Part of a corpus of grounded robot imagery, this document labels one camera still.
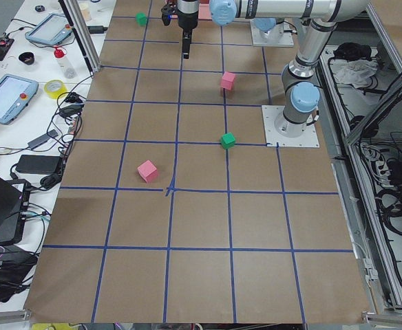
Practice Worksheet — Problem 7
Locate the black laptop computer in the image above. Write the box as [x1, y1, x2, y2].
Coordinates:
[0, 178, 30, 246]

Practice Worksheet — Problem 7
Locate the pink cube near center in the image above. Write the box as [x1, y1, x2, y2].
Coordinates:
[220, 71, 236, 91]

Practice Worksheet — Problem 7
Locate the clear bottle red cap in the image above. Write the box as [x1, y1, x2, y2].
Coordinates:
[54, 47, 76, 79]

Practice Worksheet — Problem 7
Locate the pink cube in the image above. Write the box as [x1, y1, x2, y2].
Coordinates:
[220, 71, 236, 91]
[137, 160, 158, 183]

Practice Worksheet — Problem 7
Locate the near blue teach pendant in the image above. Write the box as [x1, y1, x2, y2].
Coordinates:
[0, 74, 39, 124]

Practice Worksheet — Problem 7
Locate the black power adapter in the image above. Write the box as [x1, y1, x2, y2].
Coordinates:
[16, 155, 61, 175]

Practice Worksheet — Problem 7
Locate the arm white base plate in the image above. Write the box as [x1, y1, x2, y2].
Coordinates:
[262, 105, 319, 148]
[250, 18, 294, 47]

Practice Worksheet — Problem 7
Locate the far blue teach pendant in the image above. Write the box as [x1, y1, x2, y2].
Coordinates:
[25, 13, 72, 47]

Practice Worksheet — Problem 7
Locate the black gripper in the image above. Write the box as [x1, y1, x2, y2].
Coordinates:
[176, 0, 199, 59]

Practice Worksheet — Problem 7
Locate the pink cube far side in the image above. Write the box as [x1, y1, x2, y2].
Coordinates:
[137, 160, 158, 183]

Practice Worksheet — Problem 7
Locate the pink plastic bin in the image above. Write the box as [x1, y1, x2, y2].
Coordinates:
[198, 3, 211, 20]

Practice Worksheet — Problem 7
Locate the green cube near arm base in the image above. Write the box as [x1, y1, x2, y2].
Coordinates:
[220, 132, 236, 150]

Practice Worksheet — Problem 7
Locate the green cube near bin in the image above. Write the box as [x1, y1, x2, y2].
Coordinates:
[135, 12, 148, 26]

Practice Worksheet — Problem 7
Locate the yellow tape roll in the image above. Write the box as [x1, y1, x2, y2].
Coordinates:
[43, 79, 67, 99]

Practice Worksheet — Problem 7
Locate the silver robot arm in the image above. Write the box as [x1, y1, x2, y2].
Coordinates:
[209, 1, 369, 134]
[253, 18, 284, 39]

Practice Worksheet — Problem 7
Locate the blue teach pendant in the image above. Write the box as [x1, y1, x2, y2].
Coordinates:
[25, 13, 72, 47]
[0, 74, 39, 124]

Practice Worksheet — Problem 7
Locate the crumpled white cloth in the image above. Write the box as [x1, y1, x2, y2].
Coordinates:
[335, 60, 379, 88]

